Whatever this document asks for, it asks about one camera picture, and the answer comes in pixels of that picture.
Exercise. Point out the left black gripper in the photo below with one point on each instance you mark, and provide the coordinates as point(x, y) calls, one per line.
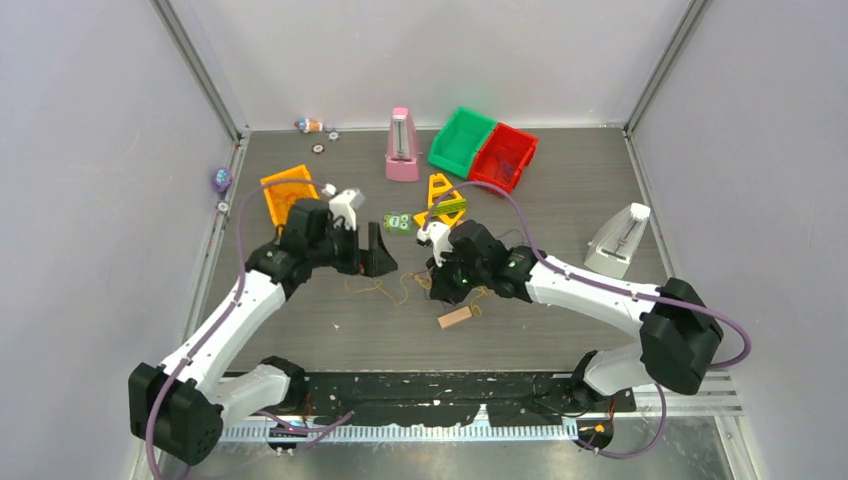
point(370, 262)

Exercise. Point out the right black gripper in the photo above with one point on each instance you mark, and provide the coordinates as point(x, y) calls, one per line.
point(443, 288)

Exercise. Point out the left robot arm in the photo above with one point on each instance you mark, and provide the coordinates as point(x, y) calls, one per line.
point(182, 406)

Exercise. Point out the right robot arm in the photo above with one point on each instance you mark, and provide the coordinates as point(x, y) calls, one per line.
point(675, 340)

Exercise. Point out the yellow plastic bin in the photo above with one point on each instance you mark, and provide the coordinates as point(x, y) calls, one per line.
point(280, 197)

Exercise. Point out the wooden block near centre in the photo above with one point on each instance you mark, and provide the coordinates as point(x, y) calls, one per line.
point(455, 317)

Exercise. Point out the flat yellow triangle block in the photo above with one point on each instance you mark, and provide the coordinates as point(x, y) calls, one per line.
point(448, 219)

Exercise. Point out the upright yellow triangle block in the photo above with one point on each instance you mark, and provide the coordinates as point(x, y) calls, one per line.
point(443, 200)

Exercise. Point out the green owl toy block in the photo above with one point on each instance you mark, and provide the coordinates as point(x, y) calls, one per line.
point(400, 223)

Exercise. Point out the purple egg toy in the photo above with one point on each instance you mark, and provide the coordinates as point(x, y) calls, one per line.
point(222, 180)

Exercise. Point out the small clown figurine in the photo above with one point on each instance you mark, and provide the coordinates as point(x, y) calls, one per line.
point(308, 125)

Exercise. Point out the red plastic bin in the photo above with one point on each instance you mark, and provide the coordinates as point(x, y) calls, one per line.
point(503, 157)

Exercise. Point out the green plastic bin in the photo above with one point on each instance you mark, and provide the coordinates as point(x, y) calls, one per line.
point(455, 147)

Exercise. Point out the pink metronome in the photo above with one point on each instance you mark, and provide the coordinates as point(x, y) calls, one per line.
point(403, 153)

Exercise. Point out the white metronome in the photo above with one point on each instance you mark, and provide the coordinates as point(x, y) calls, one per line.
point(611, 250)

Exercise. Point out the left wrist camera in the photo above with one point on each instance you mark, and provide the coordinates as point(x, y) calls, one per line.
point(343, 206)

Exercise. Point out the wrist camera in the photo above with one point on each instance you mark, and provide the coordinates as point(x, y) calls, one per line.
point(437, 236)
point(343, 206)

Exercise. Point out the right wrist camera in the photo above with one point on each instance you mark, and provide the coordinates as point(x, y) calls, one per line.
point(437, 236)

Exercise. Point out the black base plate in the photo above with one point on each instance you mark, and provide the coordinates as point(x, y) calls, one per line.
point(441, 399)

